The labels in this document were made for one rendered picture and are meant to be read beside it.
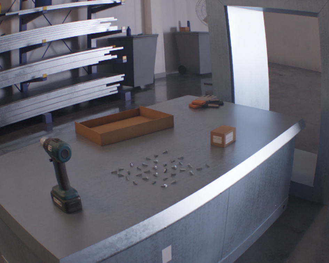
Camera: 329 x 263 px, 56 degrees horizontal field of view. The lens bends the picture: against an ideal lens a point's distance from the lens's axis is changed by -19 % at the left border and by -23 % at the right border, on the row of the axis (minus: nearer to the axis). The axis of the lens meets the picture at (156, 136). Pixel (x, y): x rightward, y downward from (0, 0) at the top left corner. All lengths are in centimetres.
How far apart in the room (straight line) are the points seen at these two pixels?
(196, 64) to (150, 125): 570
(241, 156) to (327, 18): 120
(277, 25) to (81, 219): 1035
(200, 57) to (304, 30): 448
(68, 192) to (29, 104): 377
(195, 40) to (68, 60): 311
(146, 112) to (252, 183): 76
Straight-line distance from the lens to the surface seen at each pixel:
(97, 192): 130
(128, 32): 619
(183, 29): 779
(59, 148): 109
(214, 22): 274
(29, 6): 515
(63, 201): 116
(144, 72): 638
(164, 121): 192
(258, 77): 309
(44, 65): 498
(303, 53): 1076
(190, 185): 131
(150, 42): 634
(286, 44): 1101
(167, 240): 132
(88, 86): 535
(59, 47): 625
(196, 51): 745
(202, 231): 149
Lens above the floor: 122
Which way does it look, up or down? 18 degrees down
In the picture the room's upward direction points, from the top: 3 degrees counter-clockwise
